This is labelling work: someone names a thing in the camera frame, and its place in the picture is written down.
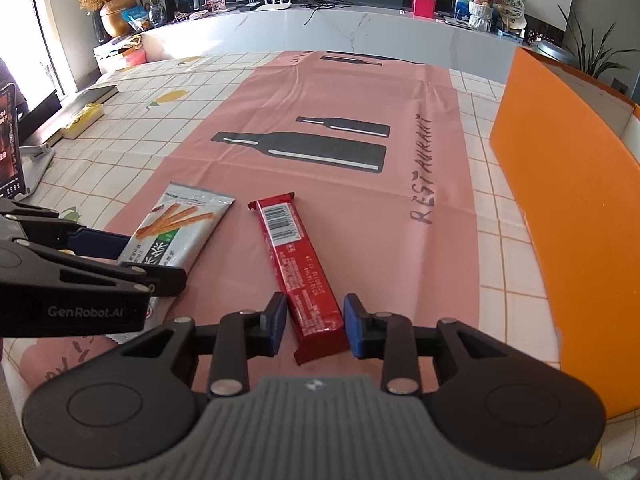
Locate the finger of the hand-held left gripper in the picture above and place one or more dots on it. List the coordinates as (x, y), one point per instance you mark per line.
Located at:
(97, 244)
(160, 281)

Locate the white bag with pink item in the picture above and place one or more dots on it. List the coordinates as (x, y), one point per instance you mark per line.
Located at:
(120, 55)

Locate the pink bottle-print table mat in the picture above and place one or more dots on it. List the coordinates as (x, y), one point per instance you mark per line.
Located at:
(350, 200)

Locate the white tablet stand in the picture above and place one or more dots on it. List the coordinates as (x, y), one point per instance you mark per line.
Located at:
(37, 165)

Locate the grey stick snack packet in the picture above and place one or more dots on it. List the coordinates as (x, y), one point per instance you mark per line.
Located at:
(175, 230)

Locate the orange-rimmed white cardboard box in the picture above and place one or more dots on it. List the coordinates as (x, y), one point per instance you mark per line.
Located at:
(575, 210)

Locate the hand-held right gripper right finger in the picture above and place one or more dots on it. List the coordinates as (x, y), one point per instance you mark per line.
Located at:
(355, 325)

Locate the white marble counter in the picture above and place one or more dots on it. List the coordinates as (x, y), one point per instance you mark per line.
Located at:
(300, 30)

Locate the yellow flat packet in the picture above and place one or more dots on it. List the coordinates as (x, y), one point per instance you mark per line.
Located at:
(82, 121)

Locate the red box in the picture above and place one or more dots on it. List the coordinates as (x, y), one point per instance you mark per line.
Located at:
(424, 6)

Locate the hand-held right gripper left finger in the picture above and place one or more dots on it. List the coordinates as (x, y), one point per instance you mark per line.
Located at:
(276, 325)

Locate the dark cover book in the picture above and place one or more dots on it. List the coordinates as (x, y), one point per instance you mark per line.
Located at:
(85, 97)

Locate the red snack bar packet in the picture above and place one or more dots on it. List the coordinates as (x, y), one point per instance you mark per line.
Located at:
(295, 260)

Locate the teddy bear in white pot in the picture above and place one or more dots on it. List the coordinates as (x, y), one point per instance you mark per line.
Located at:
(482, 7)

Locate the green leafy houseplant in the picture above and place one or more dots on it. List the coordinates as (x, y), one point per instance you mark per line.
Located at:
(595, 55)

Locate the gold round vase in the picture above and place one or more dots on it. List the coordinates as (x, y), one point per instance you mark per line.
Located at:
(117, 17)

